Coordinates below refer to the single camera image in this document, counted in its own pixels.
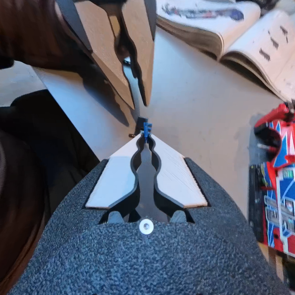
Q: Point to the person's brown shirt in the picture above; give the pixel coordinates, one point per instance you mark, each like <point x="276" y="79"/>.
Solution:
<point x="18" y="196"/>

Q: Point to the light grey desk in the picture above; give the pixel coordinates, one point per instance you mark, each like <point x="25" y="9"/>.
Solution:
<point x="196" y="103"/>

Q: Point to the blue axle pin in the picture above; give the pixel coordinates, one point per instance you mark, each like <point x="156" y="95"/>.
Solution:
<point x="146" y="132"/>

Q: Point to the black beam assembly blue pins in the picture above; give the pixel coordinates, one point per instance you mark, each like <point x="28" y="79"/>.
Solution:
<point x="141" y="123"/>

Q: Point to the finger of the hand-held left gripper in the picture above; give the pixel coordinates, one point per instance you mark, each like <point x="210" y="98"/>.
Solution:
<point x="101" y="46"/>
<point x="142" y="34"/>

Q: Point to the person's left forearm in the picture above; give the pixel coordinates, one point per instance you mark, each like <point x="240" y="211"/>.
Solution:
<point x="27" y="27"/>

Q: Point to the red toy brick car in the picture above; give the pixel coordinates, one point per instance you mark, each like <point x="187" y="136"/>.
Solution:
<point x="276" y="184"/>

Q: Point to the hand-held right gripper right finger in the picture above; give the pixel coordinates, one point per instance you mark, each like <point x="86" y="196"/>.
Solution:
<point x="177" y="184"/>

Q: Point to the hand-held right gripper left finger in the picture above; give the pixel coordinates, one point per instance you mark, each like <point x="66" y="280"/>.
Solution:
<point x="113" y="184"/>

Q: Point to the open instruction booklet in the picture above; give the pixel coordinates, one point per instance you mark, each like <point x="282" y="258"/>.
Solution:
<point x="242" y="34"/>

